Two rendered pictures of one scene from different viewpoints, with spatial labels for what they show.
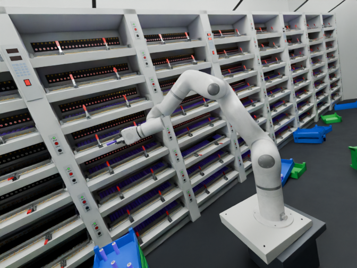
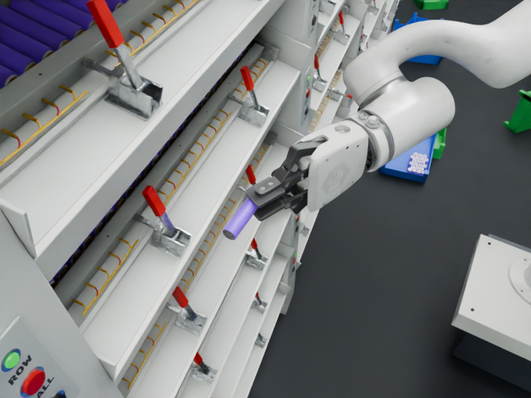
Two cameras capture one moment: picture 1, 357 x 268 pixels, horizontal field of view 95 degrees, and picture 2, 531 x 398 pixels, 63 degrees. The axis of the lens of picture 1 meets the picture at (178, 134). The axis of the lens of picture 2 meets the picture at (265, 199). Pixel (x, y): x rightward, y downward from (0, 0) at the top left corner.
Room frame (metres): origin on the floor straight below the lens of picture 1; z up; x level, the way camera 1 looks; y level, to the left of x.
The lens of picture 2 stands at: (0.75, 0.63, 1.32)
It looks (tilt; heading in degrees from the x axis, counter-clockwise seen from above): 46 degrees down; 320
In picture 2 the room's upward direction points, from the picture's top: straight up
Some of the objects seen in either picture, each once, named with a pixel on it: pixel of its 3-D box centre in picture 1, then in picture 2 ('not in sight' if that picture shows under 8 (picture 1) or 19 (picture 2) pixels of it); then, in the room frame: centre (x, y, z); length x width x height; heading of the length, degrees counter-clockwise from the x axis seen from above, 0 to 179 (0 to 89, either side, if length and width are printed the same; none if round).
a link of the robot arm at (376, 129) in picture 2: (141, 131); (363, 141); (1.03, 0.22, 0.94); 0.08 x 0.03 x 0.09; 175
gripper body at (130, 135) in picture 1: (132, 134); (329, 162); (1.04, 0.28, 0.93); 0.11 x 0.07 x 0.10; 85
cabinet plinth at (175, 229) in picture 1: (213, 192); not in sight; (1.57, -0.18, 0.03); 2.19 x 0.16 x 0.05; 120
